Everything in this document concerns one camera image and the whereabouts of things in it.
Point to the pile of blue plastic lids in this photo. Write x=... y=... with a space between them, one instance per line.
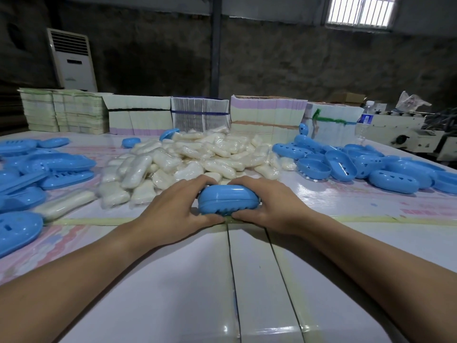
x=375 y=167

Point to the white standing air conditioner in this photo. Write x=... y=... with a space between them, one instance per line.
x=73 y=62

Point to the stack of greenish paper sheets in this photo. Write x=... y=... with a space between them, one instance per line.
x=68 y=112

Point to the silver sheet bundle, blue band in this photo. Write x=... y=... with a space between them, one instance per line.
x=200 y=114

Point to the dark metal pillar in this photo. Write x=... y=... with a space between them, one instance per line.
x=216 y=46

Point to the person's right forearm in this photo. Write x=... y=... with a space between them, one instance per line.
x=385 y=278

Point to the person's left forearm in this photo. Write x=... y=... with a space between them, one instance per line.
x=64 y=292

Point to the pile of blue slotted lids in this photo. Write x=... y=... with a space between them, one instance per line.
x=32 y=175

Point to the barred window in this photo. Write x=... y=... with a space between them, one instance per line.
x=360 y=10

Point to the white plastic bag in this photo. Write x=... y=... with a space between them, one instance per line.
x=412 y=101

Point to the stacks of brown cardboard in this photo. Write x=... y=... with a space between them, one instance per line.
x=10 y=110

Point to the white workshop machine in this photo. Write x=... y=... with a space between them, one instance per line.
x=403 y=133

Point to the clear water bottle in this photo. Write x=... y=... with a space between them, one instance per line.
x=365 y=121

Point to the blue oval plastic lid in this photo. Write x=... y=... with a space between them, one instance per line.
x=303 y=129
x=131 y=142
x=169 y=134
x=228 y=192

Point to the person's left hand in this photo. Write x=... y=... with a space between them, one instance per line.
x=171 y=217

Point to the row of stacked flat cartons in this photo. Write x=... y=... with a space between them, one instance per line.
x=139 y=121

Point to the person's right hand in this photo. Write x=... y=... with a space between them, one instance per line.
x=278 y=210

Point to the white sheet stack, green mark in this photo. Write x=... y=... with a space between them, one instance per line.
x=335 y=130

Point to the pile of white soaps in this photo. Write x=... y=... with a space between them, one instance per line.
x=185 y=157

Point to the brown cardboard box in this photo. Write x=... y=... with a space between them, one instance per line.
x=348 y=99

